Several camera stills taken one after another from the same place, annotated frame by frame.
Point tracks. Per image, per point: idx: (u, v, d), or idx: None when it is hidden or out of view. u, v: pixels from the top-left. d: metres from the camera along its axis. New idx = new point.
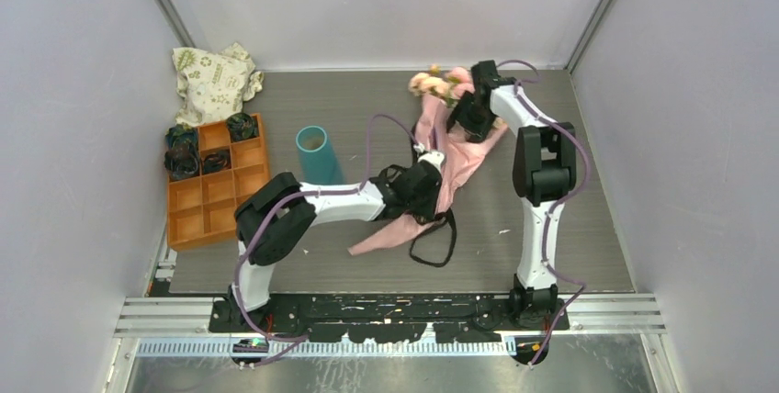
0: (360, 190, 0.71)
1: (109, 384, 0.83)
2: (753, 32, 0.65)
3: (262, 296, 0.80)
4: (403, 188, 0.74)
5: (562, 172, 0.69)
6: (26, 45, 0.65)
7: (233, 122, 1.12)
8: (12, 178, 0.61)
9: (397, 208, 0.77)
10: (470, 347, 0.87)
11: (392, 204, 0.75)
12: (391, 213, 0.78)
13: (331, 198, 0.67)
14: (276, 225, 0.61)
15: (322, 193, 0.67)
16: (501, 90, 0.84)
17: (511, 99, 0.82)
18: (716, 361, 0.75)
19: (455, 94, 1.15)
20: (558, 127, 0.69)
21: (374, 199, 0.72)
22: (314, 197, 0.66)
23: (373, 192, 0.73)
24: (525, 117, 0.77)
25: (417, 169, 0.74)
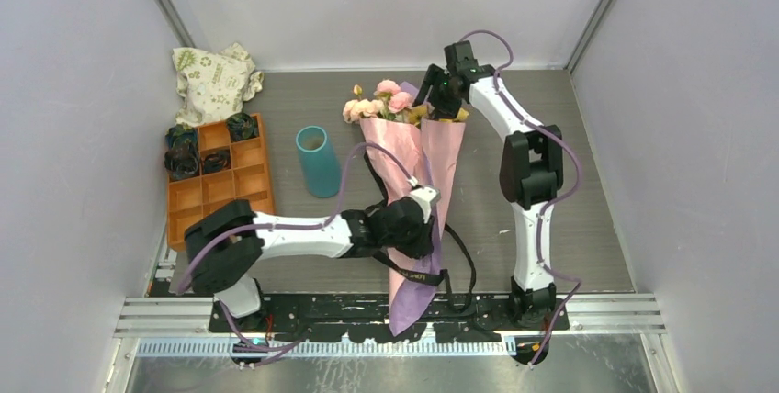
0: (325, 225, 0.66)
1: (108, 384, 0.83)
2: (752, 32, 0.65)
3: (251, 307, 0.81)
4: (377, 227, 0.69)
5: (549, 174, 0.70)
6: (26, 44, 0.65)
7: (233, 122, 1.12)
8: (13, 177, 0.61)
9: (366, 248, 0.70)
10: (470, 347, 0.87)
11: (361, 241, 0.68)
12: (360, 252, 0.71)
13: (287, 232, 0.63)
14: (220, 254, 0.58)
15: (276, 227, 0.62)
16: (479, 85, 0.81)
17: (491, 96, 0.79)
18: (716, 362, 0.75)
19: (394, 107, 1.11)
20: (545, 131, 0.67)
21: (339, 239, 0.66)
22: (265, 230, 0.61)
23: (343, 229, 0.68)
24: (507, 117, 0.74)
25: (394, 207, 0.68)
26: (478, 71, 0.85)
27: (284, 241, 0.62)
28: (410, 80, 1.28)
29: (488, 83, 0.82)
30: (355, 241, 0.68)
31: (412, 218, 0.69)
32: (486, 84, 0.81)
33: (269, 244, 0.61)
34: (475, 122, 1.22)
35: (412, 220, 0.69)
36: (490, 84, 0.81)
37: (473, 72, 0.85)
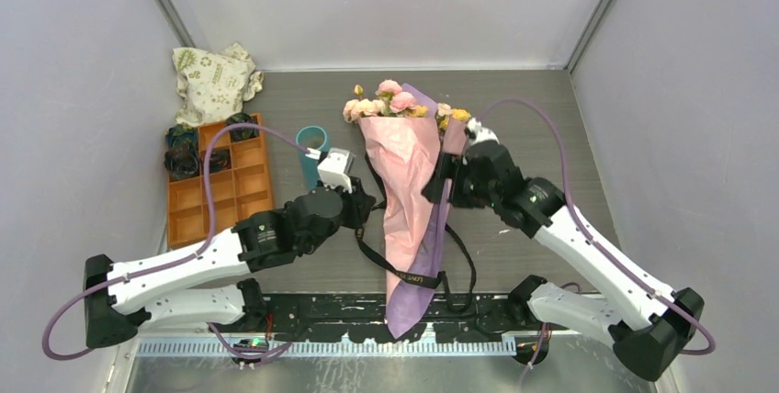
0: (200, 253, 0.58)
1: (109, 384, 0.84)
2: (752, 33, 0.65)
3: (231, 312, 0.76)
4: (287, 232, 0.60)
5: (685, 339, 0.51)
6: (26, 43, 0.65)
7: (233, 122, 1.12)
8: (14, 178, 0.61)
9: (277, 257, 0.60)
10: (469, 347, 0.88)
11: (265, 252, 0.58)
12: (272, 263, 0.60)
13: (149, 278, 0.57)
14: (84, 319, 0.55)
15: (131, 276, 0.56)
16: (558, 227, 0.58)
17: (583, 246, 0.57)
18: (716, 362, 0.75)
19: (395, 107, 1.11)
20: (681, 310, 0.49)
21: (221, 263, 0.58)
22: (121, 285, 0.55)
23: (226, 247, 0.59)
24: (626, 287, 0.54)
25: (299, 206, 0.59)
26: (540, 196, 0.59)
27: (143, 290, 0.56)
28: (410, 80, 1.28)
29: (565, 218, 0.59)
30: (257, 254, 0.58)
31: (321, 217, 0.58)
32: (564, 224, 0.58)
33: (124, 299, 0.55)
34: None
35: (323, 219, 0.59)
36: (569, 221, 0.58)
37: (536, 199, 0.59)
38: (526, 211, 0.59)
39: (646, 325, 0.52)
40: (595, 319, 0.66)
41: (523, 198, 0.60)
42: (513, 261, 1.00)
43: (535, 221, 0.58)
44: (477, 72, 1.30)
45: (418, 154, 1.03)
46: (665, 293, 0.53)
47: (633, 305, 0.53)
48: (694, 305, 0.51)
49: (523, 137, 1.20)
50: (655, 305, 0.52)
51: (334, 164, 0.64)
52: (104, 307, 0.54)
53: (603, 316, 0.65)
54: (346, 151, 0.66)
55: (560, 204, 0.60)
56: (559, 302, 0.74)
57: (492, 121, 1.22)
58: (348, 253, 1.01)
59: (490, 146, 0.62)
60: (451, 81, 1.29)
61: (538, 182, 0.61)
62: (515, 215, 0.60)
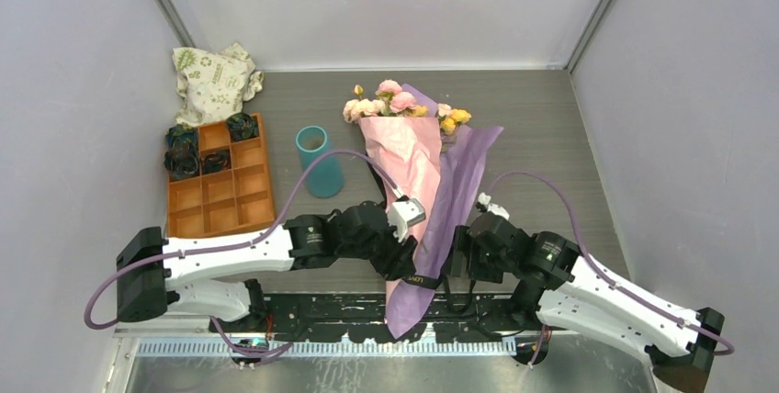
0: (254, 242, 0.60)
1: (109, 384, 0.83)
2: (752, 33, 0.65)
3: (239, 308, 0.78)
4: (333, 234, 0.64)
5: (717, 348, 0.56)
6: (26, 44, 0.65)
7: (233, 122, 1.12)
8: (13, 178, 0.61)
9: (320, 259, 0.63)
10: (470, 347, 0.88)
11: (312, 253, 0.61)
12: (313, 263, 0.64)
13: (202, 258, 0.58)
14: (129, 288, 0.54)
15: (187, 253, 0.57)
16: (581, 279, 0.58)
17: (608, 293, 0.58)
18: (716, 361, 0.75)
19: (395, 107, 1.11)
20: (713, 335, 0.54)
21: (272, 256, 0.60)
22: (175, 260, 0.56)
23: (280, 241, 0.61)
24: (658, 323, 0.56)
25: (351, 213, 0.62)
26: (554, 254, 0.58)
27: (197, 270, 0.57)
28: (409, 80, 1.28)
29: (583, 269, 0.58)
30: (304, 252, 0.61)
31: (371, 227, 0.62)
32: (584, 275, 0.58)
33: (178, 275, 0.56)
34: (475, 122, 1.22)
35: (368, 230, 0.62)
36: (588, 271, 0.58)
37: (550, 257, 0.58)
38: (546, 271, 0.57)
39: (684, 353, 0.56)
40: (626, 336, 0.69)
41: (538, 260, 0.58)
42: None
43: (557, 278, 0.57)
44: (476, 72, 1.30)
45: (418, 152, 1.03)
46: (691, 319, 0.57)
47: (669, 339, 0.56)
48: (716, 321, 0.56)
49: (522, 136, 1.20)
50: (686, 333, 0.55)
51: (407, 211, 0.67)
52: (160, 278, 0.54)
53: (631, 333, 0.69)
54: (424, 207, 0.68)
55: (576, 255, 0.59)
56: (576, 314, 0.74)
57: (492, 121, 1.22)
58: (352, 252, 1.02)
59: (491, 220, 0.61)
60: (450, 81, 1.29)
61: (547, 236, 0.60)
62: (536, 276, 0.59)
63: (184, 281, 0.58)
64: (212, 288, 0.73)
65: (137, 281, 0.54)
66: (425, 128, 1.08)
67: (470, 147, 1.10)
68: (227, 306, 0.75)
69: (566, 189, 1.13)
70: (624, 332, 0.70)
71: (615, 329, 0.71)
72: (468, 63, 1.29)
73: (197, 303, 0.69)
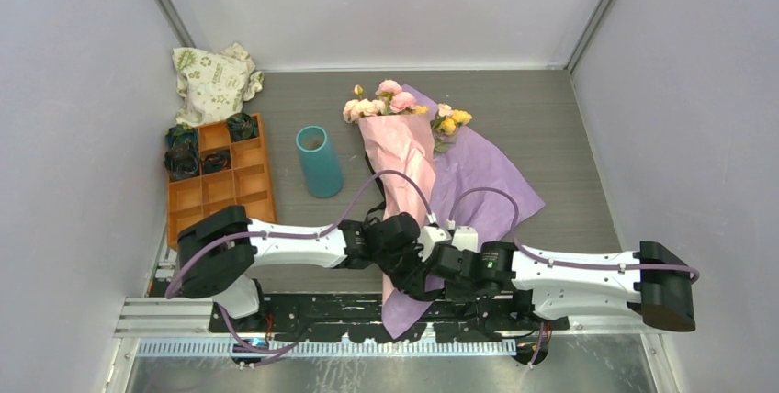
0: (321, 236, 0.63)
1: (108, 384, 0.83)
2: (752, 33, 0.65)
3: (250, 305, 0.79)
4: (373, 240, 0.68)
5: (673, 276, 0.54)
6: (26, 44, 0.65)
7: (233, 122, 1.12)
8: (13, 177, 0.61)
9: (361, 261, 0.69)
10: (469, 347, 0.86)
11: (354, 255, 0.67)
12: (355, 263, 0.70)
13: (280, 241, 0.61)
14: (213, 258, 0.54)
15: (271, 235, 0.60)
16: (520, 270, 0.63)
17: (550, 272, 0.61)
18: (717, 361, 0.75)
19: (395, 107, 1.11)
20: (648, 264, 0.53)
21: (333, 251, 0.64)
22: (259, 239, 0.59)
23: (338, 241, 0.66)
24: (601, 278, 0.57)
25: (392, 222, 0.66)
26: (496, 261, 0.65)
27: (276, 252, 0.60)
28: (410, 80, 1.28)
29: (523, 262, 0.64)
30: (351, 253, 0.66)
31: (410, 235, 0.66)
32: (524, 266, 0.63)
33: (261, 253, 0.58)
34: (475, 122, 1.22)
35: (409, 237, 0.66)
36: (525, 262, 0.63)
37: (495, 264, 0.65)
38: (494, 278, 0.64)
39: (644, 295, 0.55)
40: (609, 300, 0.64)
41: (483, 270, 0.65)
42: None
43: (506, 281, 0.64)
44: (477, 72, 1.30)
45: (413, 152, 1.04)
46: (628, 259, 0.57)
47: (618, 288, 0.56)
48: (659, 250, 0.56)
49: (522, 136, 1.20)
50: (630, 275, 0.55)
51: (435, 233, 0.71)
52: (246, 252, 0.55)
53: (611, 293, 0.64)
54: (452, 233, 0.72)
55: (513, 251, 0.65)
56: (563, 297, 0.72)
57: (492, 121, 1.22)
58: None
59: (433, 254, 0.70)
60: (450, 81, 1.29)
61: (486, 246, 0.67)
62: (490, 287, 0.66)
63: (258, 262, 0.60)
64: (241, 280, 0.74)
65: (222, 254, 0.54)
66: (421, 129, 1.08)
67: (476, 149, 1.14)
68: (248, 298, 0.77)
69: (566, 189, 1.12)
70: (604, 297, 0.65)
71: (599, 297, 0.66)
72: (468, 63, 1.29)
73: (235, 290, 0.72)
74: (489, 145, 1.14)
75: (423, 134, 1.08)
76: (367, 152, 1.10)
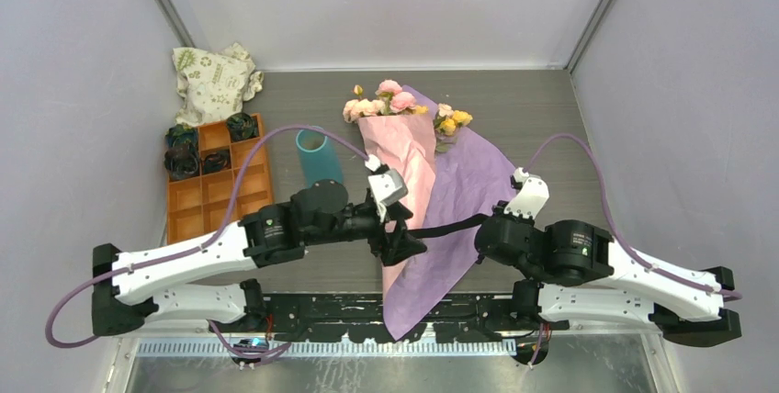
0: (204, 247, 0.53)
1: (108, 384, 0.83)
2: (751, 33, 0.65)
3: (234, 310, 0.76)
4: (293, 223, 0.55)
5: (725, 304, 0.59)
6: (27, 44, 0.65)
7: (233, 122, 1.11)
8: (14, 176, 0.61)
9: (286, 253, 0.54)
10: (469, 347, 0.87)
11: (272, 249, 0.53)
12: (281, 258, 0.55)
13: (152, 269, 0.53)
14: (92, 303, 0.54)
15: (135, 267, 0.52)
16: (619, 267, 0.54)
17: (646, 276, 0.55)
18: (718, 362, 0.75)
19: (395, 107, 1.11)
20: (728, 291, 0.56)
21: (227, 257, 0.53)
22: (124, 275, 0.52)
23: (235, 243, 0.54)
24: (692, 296, 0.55)
25: (304, 198, 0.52)
26: (585, 246, 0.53)
27: (147, 283, 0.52)
28: (410, 80, 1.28)
29: (620, 257, 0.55)
30: (265, 248, 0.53)
31: (327, 208, 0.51)
32: (623, 263, 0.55)
33: (128, 291, 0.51)
34: (475, 122, 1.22)
35: (328, 214, 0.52)
36: (626, 259, 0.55)
37: (582, 250, 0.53)
38: (580, 266, 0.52)
39: (714, 320, 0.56)
40: (628, 311, 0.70)
41: (571, 258, 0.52)
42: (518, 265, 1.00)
43: (596, 273, 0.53)
44: (477, 72, 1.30)
45: (413, 152, 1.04)
46: (710, 280, 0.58)
47: (703, 308, 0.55)
48: (728, 278, 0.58)
49: (522, 136, 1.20)
50: (715, 300, 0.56)
51: (380, 188, 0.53)
52: (107, 297, 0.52)
53: (632, 306, 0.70)
54: (401, 182, 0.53)
55: (607, 241, 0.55)
56: (576, 303, 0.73)
57: (491, 121, 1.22)
58: (351, 253, 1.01)
59: (493, 229, 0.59)
60: (451, 81, 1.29)
61: (569, 226, 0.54)
62: (570, 275, 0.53)
63: (144, 294, 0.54)
64: (202, 295, 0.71)
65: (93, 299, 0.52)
66: (421, 129, 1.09)
67: (475, 150, 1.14)
68: (220, 310, 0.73)
69: (566, 188, 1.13)
70: (626, 308, 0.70)
71: (615, 307, 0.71)
72: (468, 63, 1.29)
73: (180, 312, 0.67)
74: (488, 146, 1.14)
75: (423, 134, 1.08)
76: (368, 152, 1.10)
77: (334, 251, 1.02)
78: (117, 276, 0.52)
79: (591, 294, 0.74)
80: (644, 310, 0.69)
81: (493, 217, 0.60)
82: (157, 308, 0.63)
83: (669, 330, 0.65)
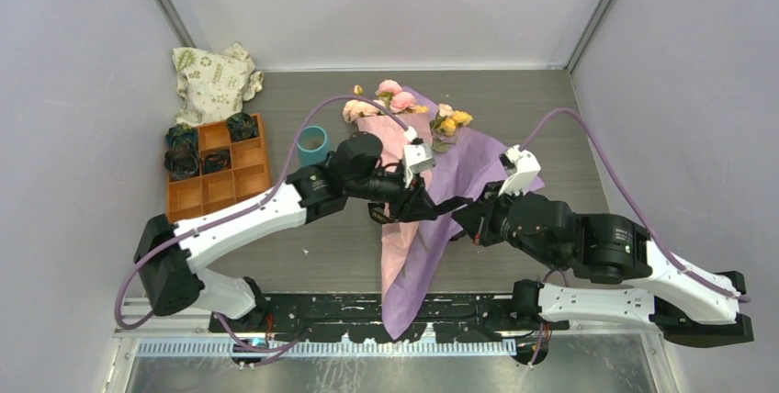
0: (265, 203, 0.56)
1: (108, 384, 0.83)
2: (751, 33, 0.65)
3: (244, 302, 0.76)
4: (334, 175, 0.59)
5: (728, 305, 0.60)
6: (26, 44, 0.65)
7: (233, 122, 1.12)
8: (14, 176, 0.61)
9: (331, 204, 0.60)
10: (470, 347, 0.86)
11: (320, 201, 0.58)
12: (326, 209, 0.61)
13: (218, 230, 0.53)
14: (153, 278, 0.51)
15: (202, 229, 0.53)
16: (655, 266, 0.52)
17: (678, 278, 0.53)
18: (717, 362, 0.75)
19: (395, 107, 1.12)
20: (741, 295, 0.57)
21: (287, 210, 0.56)
22: (191, 238, 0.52)
23: (289, 197, 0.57)
24: (714, 299, 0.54)
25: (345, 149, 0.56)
26: (627, 242, 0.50)
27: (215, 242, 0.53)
28: (410, 80, 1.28)
29: (656, 255, 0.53)
30: (310, 203, 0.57)
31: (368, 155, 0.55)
32: (658, 262, 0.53)
33: (198, 252, 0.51)
34: (475, 122, 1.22)
35: (367, 160, 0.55)
36: (660, 258, 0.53)
37: (624, 246, 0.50)
38: (620, 263, 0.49)
39: (728, 324, 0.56)
40: (628, 311, 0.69)
41: (614, 255, 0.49)
42: (518, 265, 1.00)
43: (636, 271, 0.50)
44: (476, 72, 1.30)
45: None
46: (726, 285, 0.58)
47: (722, 313, 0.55)
48: (741, 283, 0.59)
49: (522, 136, 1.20)
50: (731, 304, 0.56)
51: (412, 155, 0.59)
52: (180, 260, 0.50)
53: (633, 307, 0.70)
54: (433, 155, 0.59)
55: (645, 239, 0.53)
56: (576, 303, 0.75)
57: (491, 121, 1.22)
58: (352, 252, 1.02)
59: (546, 209, 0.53)
60: (451, 81, 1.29)
61: (614, 220, 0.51)
62: (609, 274, 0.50)
63: (206, 260, 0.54)
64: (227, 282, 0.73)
65: (160, 269, 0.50)
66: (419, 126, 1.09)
67: (475, 149, 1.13)
68: (239, 298, 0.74)
69: (566, 187, 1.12)
70: (626, 308, 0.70)
71: (616, 307, 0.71)
72: (468, 63, 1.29)
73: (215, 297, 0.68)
74: (490, 146, 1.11)
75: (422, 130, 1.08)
76: None
77: (335, 251, 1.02)
78: (183, 241, 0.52)
79: (592, 295, 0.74)
80: (644, 310, 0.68)
81: (539, 197, 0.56)
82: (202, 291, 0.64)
83: (667, 330, 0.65)
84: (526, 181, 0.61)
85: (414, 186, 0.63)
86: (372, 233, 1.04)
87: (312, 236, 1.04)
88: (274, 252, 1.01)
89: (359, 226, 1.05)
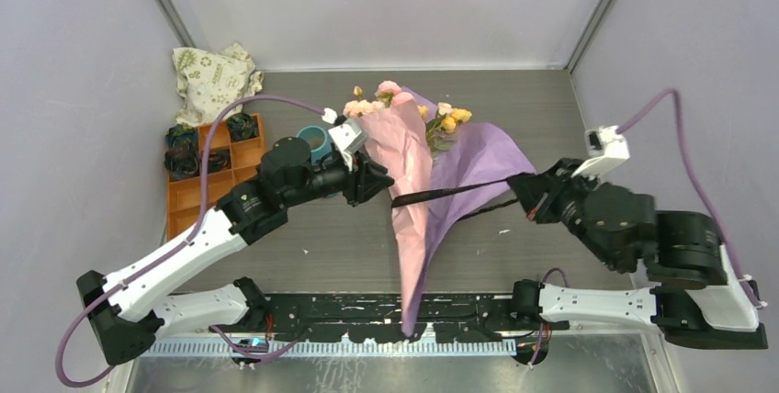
0: (190, 240, 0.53)
1: (108, 383, 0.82)
2: (752, 32, 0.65)
3: (235, 308, 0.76)
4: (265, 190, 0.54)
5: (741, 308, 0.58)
6: (27, 45, 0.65)
7: (233, 122, 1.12)
8: (15, 176, 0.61)
9: (271, 219, 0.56)
10: (469, 347, 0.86)
11: (256, 220, 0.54)
12: (268, 227, 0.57)
13: (147, 277, 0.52)
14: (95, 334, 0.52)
15: (128, 281, 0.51)
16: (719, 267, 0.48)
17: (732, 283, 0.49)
18: (717, 363, 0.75)
19: None
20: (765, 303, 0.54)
21: (215, 242, 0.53)
22: (121, 292, 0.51)
23: (220, 227, 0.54)
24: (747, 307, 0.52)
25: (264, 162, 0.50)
26: (712, 242, 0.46)
27: (145, 292, 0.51)
28: (409, 80, 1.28)
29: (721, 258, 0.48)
30: (247, 223, 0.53)
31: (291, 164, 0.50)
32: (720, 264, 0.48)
33: (129, 306, 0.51)
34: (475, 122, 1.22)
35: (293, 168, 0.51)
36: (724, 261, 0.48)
37: (710, 248, 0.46)
38: (708, 266, 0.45)
39: (745, 331, 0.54)
40: (630, 312, 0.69)
41: (704, 258, 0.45)
42: (518, 265, 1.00)
43: (718, 276, 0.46)
44: (476, 72, 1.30)
45: (410, 142, 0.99)
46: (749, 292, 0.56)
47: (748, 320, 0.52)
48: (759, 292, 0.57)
49: (522, 136, 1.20)
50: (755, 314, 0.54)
51: (342, 138, 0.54)
52: (110, 318, 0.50)
53: (635, 308, 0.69)
54: (362, 129, 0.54)
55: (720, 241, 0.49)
56: (577, 304, 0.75)
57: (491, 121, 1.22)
58: (352, 252, 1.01)
59: (632, 203, 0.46)
60: (451, 81, 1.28)
61: (697, 220, 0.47)
62: (694, 278, 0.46)
63: (148, 305, 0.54)
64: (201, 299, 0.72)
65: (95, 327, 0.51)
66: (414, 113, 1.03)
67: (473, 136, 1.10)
68: (223, 310, 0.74)
69: None
70: (627, 309, 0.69)
71: (618, 308, 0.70)
72: (468, 63, 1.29)
73: (184, 321, 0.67)
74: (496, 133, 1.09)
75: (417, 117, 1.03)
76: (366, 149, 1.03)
77: (335, 251, 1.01)
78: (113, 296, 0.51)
79: (592, 295, 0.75)
80: (647, 312, 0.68)
81: (620, 187, 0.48)
82: (164, 324, 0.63)
83: (669, 332, 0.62)
84: (612, 166, 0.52)
85: (358, 165, 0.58)
86: (372, 233, 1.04)
87: (312, 236, 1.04)
88: (274, 252, 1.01)
89: (359, 226, 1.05)
